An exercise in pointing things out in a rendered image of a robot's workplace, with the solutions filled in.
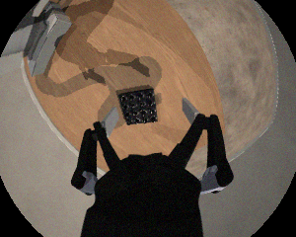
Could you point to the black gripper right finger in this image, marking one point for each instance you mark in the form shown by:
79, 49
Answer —
218, 174

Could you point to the black knob box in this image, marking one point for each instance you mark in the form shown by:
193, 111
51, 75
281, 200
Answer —
143, 107

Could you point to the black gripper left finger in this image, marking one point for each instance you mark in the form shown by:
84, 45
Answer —
85, 175

